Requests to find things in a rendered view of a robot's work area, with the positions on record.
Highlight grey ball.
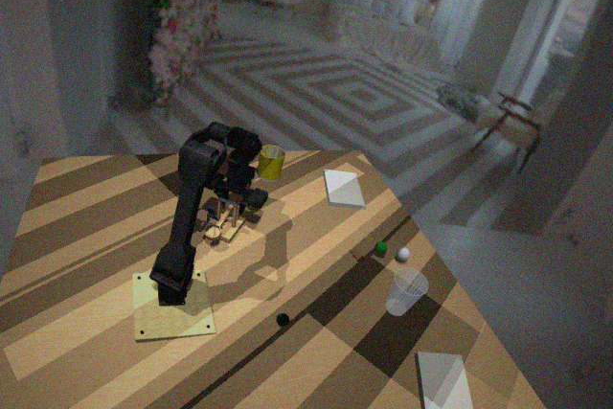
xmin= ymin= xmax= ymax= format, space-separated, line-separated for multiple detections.
xmin=397 ymin=247 xmax=410 ymax=261

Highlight black ball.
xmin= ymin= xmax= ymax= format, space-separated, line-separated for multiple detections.
xmin=277 ymin=313 xmax=289 ymax=326

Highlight clear glass cup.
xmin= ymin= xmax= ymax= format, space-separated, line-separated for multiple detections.
xmin=385 ymin=267 xmax=429 ymax=316

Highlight yellow mug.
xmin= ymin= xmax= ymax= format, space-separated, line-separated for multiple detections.
xmin=258 ymin=145 xmax=285 ymax=182

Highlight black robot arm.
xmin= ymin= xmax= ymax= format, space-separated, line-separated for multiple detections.
xmin=149 ymin=122 xmax=262 ymax=307

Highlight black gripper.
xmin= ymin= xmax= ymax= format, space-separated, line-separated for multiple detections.
xmin=205 ymin=170 xmax=268 ymax=215

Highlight green ball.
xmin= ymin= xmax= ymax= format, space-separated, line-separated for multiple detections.
xmin=375 ymin=241 xmax=388 ymax=255

